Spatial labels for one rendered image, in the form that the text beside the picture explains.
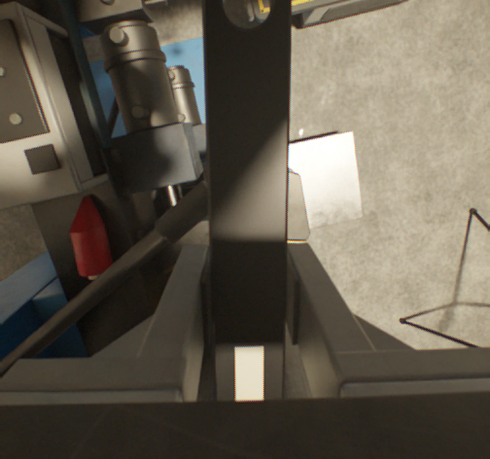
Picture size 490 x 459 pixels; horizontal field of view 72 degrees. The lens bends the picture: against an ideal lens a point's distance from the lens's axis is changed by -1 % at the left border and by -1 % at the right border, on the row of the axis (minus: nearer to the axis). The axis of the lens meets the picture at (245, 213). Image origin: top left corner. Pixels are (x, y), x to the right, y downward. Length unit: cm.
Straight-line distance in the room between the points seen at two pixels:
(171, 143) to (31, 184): 23
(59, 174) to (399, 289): 182
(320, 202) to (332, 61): 64
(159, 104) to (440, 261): 174
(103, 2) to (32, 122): 27
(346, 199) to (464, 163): 66
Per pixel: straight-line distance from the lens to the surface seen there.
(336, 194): 159
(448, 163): 196
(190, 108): 113
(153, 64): 68
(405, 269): 202
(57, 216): 66
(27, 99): 51
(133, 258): 32
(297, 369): 38
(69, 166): 50
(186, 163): 63
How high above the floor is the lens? 164
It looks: 75 degrees down
